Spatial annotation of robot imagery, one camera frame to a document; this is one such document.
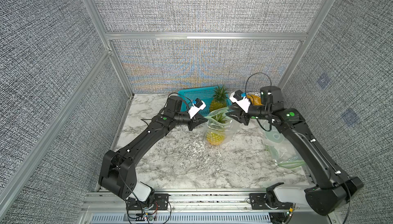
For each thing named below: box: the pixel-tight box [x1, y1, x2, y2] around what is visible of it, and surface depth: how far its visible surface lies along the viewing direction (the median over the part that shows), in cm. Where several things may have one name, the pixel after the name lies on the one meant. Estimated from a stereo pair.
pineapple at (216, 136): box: [206, 112, 229, 146], surface depth 80 cm
